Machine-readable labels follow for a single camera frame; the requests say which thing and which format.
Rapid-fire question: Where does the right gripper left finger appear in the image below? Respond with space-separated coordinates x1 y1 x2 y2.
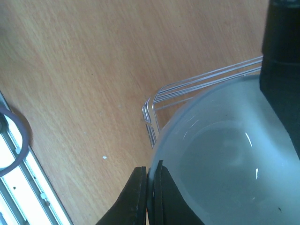
97 166 147 225

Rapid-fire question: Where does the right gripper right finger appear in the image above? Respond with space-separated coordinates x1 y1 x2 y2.
152 160 203 225

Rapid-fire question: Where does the white ceramic bowl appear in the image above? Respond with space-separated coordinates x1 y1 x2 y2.
150 75 300 225

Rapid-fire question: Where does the metal wire dish rack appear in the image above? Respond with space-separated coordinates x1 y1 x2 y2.
142 56 263 148

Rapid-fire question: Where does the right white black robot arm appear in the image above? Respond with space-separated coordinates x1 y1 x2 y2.
98 0 300 225

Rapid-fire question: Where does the aluminium front rail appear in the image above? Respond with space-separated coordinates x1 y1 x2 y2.
0 96 73 225

